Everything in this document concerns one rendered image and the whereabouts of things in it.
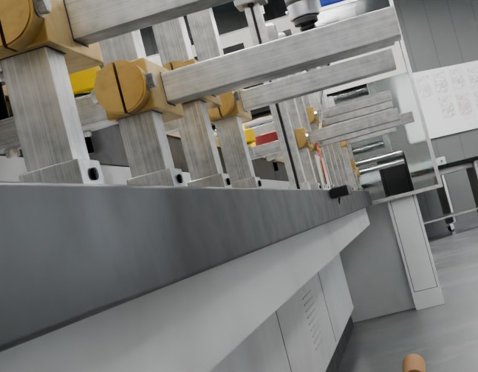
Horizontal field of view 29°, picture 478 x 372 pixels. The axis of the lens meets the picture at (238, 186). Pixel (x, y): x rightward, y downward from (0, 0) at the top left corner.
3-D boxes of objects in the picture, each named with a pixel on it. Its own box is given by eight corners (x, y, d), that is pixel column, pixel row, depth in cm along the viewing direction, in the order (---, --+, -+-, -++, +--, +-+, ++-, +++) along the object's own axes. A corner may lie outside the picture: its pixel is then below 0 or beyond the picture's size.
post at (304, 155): (321, 201, 239) (275, 23, 241) (321, 201, 235) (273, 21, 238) (309, 204, 239) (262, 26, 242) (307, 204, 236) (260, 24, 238)
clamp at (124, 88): (190, 116, 99) (178, 70, 99) (156, 103, 85) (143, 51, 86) (136, 131, 100) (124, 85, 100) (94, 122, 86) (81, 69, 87)
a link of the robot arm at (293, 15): (315, -4, 266) (282, 6, 267) (319, 12, 265) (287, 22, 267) (318, 2, 275) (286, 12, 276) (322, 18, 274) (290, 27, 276)
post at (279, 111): (311, 190, 214) (262, 4, 216) (309, 190, 209) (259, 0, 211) (292, 195, 214) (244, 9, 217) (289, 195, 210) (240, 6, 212)
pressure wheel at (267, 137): (291, 167, 272) (281, 129, 272) (288, 167, 264) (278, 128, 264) (265, 174, 273) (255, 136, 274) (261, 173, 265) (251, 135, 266)
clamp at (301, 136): (315, 147, 246) (310, 129, 247) (310, 145, 233) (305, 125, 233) (292, 153, 247) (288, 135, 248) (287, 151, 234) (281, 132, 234)
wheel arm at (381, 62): (397, 75, 141) (391, 48, 141) (397, 72, 137) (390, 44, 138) (131, 150, 148) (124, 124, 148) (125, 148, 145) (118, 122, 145)
